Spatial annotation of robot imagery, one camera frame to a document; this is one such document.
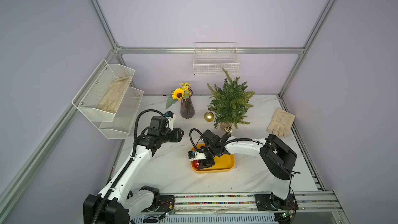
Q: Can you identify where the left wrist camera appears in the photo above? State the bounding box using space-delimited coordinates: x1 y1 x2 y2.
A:
164 111 176 130

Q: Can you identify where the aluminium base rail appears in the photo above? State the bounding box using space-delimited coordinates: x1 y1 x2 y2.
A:
81 191 350 224

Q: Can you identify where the white mesh upper shelf basket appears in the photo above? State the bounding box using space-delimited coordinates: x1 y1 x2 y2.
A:
72 60 135 122

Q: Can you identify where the small green christmas tree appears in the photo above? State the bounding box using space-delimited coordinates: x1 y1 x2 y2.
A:
207 69 256 129

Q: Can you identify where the white mesh shelf basket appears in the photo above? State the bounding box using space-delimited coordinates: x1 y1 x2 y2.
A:
92 87 144 140
72 60 135 122

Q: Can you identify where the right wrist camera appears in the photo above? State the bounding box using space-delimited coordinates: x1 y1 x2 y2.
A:
188 150 206 161

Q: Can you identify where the shiny silver-gold ball ornament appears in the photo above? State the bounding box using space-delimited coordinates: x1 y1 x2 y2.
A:
223 126 233 136

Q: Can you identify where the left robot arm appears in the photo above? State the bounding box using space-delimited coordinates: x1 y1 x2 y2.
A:
83 112 184 224

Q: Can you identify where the beige glove in basket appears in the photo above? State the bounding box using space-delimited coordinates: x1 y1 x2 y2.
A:
97 75 133 114

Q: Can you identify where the white wire wall basket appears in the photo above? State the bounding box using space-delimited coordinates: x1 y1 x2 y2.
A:
193 42 240 76

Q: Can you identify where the yellow plastic tray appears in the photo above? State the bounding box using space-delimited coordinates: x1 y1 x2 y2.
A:
190 148 236 173

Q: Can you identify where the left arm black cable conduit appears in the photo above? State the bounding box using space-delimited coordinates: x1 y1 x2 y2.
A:
91 109 165 224

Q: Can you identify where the beige glove on table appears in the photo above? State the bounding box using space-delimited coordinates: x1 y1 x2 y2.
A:
267 108 295 137

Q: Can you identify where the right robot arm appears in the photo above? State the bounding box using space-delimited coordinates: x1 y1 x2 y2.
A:
188 130 299 211

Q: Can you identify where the dark glass vase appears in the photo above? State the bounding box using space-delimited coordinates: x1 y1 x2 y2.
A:
180 89 195 119

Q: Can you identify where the red glitter ball ornament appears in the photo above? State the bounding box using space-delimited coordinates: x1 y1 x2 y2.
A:
192 160 201 171

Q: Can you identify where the sunflower bouquet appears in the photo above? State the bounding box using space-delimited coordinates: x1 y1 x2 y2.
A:
165 83 193 109

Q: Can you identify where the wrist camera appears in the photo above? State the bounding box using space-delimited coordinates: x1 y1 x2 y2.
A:
164 111 176 130
188 150 206 161

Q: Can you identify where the matte gold ball ornament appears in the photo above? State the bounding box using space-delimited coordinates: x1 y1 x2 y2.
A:
204 112 215 122

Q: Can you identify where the white mesh lower shelf basket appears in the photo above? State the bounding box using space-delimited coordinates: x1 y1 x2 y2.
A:
92 87 144 140

